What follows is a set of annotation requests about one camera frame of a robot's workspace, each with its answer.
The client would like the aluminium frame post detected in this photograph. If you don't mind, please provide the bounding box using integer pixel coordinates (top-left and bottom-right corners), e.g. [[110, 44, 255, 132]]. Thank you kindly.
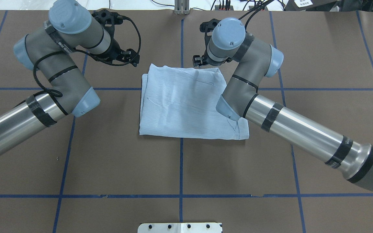
[[174, 0, 190, 15]]

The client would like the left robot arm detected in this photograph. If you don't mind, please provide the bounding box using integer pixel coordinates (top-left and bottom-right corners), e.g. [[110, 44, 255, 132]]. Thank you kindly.
[[0, 0, 141, 155]]

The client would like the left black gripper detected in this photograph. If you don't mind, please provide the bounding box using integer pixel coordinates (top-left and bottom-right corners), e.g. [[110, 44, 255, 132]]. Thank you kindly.
[[92, 9, 141, 67]]

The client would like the light blue button shirt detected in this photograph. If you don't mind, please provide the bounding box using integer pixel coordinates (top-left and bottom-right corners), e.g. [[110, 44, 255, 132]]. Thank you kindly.
[[139, 64, 250, 140]]

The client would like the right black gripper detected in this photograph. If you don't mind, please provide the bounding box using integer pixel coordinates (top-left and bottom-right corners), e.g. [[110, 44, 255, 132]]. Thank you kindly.
[[192, 19, 232, 67]]

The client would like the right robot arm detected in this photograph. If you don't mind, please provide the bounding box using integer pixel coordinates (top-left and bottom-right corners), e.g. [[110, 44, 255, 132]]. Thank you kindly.
[[193, 17, 373, 191]]

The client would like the white central pedestal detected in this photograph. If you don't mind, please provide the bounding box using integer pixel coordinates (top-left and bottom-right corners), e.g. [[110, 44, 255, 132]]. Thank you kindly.
[[137, 222, 223, 233]]

